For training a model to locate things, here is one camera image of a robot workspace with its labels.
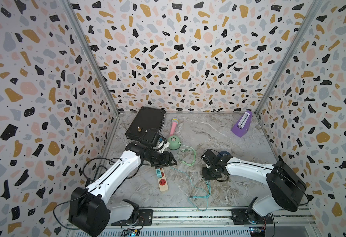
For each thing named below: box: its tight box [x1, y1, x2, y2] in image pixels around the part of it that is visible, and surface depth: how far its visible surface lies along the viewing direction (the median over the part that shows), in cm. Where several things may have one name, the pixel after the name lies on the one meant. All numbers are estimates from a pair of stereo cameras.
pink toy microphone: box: [169, 117, 179, 137], surface depth 112 cm
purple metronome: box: [231, 110, 253, 138], surface depth 105 cm
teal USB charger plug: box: [156, 168, 163, 179], surface depth 83 cm
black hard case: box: [125, 106, 167, 142], surface depth 112 cm
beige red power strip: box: [157, 167, 169, 192], surface depth 85 cm
